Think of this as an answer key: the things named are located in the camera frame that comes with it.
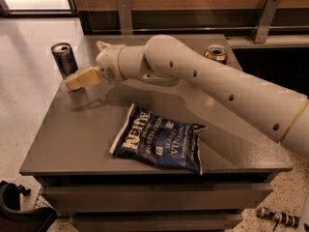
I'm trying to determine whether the grey drawer cabinet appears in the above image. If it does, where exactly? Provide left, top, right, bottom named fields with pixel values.
left=18, top=33, right=294, bottom=232

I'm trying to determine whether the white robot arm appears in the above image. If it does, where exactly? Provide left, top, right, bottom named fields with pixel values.
left=64, top=35, right=309, bottom=158

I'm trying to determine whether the left metal wall bracket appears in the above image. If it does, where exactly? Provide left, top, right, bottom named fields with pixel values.
left=117, top=0, right=133, bottom=35

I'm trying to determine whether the right metal wall bracket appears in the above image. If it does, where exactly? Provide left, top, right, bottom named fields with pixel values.
left=250, top=0, right=281, bottom=44

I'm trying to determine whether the gold soda can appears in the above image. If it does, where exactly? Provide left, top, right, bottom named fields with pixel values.
left=204, top=44, right=228, bottom=64

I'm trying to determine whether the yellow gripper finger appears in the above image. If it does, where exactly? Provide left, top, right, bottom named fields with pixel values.
left=96, top=41, right=111, bottom=52
left=64, top=66, right=102, bottom=91

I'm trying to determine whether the striped black white cable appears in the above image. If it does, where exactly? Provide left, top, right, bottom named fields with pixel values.
left=255, top=206, right=302, bottom=229

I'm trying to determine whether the silver blue redbull can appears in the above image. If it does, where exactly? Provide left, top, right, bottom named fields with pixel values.
left=51, top=43, right=78, bottom=78

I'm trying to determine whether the blue kettle chips bag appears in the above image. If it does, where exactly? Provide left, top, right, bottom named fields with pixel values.
left=110, top=104, right=206, bottom=174

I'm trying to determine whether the metal wall bracket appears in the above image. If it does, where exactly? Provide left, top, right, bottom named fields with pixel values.
left=117, top=0, right=133, bottom=35
left=250, top=0, right=281, bottom=44

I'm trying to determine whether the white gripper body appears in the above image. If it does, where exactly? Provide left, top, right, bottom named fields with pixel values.
left=96, top=44, right=125, bottom=81

